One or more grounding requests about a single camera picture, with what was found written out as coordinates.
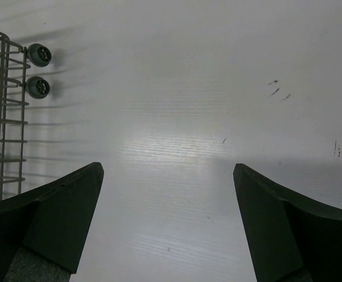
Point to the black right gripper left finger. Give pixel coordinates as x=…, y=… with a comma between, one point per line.
x=43, y=231

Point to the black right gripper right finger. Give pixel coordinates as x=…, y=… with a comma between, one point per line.
x=291, y=237

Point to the grey wire dish rack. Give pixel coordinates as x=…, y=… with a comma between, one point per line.
x=15, y=87

